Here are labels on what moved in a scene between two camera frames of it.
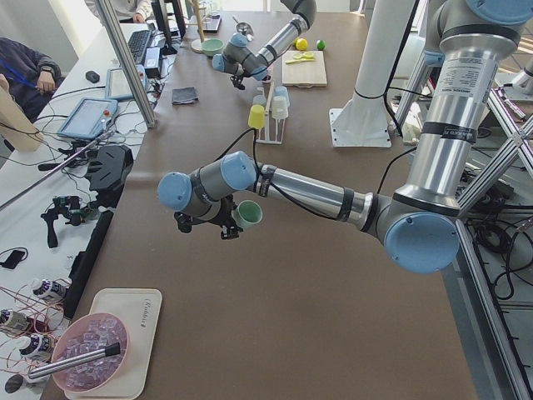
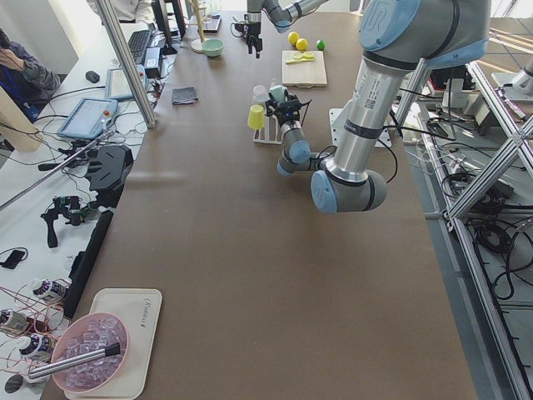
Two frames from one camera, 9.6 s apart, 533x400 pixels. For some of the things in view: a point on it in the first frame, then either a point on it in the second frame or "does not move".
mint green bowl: (212, 47) does not move
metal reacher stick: (30, 187) does not move
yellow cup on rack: (256, 117) does not move
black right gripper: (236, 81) -> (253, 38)
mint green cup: (246, 212) -> (278, 92)
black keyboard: (138, 42) does not move
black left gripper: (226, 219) -> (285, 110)
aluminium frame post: (129, 61) does not move
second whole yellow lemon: (301, 44) does not move
